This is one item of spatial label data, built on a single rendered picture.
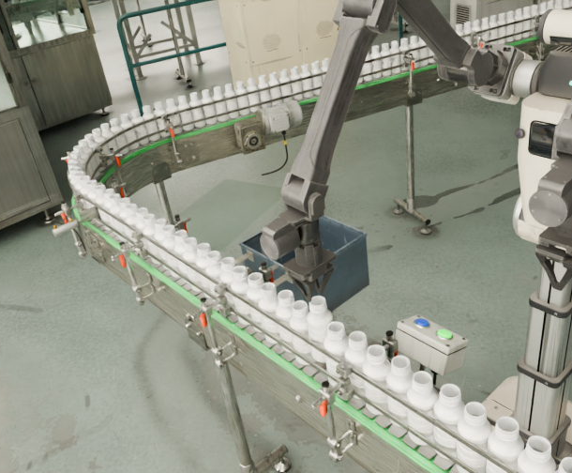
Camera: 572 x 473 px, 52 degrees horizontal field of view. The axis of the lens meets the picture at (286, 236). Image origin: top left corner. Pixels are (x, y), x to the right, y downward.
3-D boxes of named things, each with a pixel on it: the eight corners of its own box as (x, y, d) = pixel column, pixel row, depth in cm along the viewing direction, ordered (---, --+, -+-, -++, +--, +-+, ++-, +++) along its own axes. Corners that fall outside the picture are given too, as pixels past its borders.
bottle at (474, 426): (451, 474, 114) (453, 415, 105) (461, 450, 118) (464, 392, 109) (483, 486, 111) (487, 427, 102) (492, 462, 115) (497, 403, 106)
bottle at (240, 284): (258, 326, 159) (248, 276, 150) (236, 326, 160) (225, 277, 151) (262, 312, 164) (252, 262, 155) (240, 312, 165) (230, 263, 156)
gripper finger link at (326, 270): (293, 297, 131) (288, 263, 127) (315, 282, 135) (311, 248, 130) (314, 310, 127) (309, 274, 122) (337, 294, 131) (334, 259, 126)
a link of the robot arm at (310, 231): (323, 211, 119) (305, 203, 123) (298, 225, 116) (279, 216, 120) (326, 240, 123) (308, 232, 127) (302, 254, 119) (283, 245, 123)
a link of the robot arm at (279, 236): (324, 191, 114) (294, 178, 120) (278, 215, 108) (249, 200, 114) (328, 243, 121) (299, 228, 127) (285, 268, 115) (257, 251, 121)
